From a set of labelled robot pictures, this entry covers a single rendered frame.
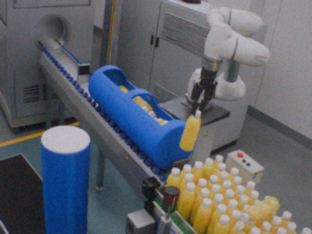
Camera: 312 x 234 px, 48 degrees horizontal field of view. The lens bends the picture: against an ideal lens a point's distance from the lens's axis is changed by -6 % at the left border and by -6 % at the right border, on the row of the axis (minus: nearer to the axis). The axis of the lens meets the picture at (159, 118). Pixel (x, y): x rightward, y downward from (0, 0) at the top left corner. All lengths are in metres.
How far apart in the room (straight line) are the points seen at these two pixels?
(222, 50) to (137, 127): 0.73
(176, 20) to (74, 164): 2.34
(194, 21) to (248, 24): 1.72
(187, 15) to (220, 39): 2.29
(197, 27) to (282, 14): 1.30
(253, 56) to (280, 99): 3.20
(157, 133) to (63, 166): 0.55
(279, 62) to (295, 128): 0.85
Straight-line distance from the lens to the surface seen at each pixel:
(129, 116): 2.15
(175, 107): 2.64
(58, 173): 2.10
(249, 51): 1.63
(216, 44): 1.61
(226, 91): 2.54
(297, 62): 4.61
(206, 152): 2.84
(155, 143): 1.95
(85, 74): 3.03
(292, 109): 4.76
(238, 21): 2.14
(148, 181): 1.92
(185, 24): 3.90
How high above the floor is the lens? 2.19
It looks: 28 degrees down
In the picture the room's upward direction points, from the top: 9 degrees clockwise
